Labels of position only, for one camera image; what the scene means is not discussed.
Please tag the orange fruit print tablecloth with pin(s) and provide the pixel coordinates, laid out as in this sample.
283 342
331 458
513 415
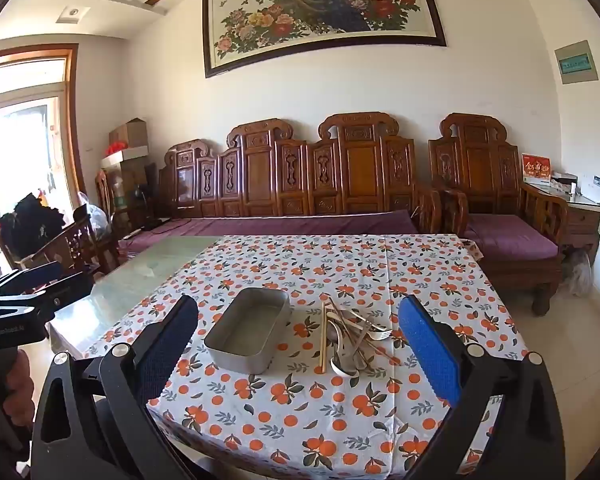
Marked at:
330 410

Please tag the wooden side table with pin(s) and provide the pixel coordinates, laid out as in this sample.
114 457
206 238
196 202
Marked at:
582 220

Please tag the silver tissue box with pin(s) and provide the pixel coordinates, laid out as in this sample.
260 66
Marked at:
564 182

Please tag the wooden balcony door frame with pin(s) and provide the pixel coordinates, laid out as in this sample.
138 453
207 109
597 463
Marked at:
72 110

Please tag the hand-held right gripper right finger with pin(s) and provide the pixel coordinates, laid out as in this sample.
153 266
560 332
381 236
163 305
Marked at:
430 355

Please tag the light wooden chopstick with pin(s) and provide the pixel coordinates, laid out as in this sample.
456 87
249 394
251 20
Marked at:
323 345
326 335

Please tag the person's left hand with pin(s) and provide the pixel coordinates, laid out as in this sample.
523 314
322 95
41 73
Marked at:
21 380

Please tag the rectangular metal tray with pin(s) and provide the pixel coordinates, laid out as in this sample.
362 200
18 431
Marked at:
245 330

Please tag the red gift box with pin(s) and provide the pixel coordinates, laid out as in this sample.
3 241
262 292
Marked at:
536 169

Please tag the clear plastic bag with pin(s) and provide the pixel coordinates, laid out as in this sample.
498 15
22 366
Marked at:
96 217

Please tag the carved wooden sofa bench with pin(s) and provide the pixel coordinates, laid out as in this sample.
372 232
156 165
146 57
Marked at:
360 170

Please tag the long purple sofa cushion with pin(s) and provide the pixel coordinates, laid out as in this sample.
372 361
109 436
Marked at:
280 225

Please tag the dark storage cabinet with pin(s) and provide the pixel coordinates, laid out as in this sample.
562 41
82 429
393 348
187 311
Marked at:
130 180

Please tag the black clothing pile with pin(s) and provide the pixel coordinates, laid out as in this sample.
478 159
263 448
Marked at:
30 222

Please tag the metal fork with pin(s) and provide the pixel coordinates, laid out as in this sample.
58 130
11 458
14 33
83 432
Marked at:
382 334

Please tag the framed peacock flower painting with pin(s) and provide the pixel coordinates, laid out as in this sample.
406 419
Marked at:
305 15

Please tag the grey fluffy duster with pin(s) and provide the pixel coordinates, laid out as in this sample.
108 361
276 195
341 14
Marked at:
577 272

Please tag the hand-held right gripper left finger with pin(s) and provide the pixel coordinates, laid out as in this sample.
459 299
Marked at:
172 340

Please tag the wooden dining chair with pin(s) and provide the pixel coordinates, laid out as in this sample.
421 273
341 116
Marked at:
75 245

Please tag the brown cardboard box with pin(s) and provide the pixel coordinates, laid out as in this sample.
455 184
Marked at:
129 132

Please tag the metal spoon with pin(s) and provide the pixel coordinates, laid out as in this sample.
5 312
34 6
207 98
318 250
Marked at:
342 366

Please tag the grey wall electrical box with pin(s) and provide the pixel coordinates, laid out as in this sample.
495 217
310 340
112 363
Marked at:
576 62

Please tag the white electronic device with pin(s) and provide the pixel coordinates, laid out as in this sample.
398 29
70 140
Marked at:
591 190

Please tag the dark brown chopstick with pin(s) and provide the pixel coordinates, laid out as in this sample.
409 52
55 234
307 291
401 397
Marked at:
336 309
380 352

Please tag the carved wooden armchair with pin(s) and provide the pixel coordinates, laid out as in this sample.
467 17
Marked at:
480 160

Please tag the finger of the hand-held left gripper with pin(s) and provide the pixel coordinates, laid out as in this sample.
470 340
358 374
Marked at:
45 274
65 292

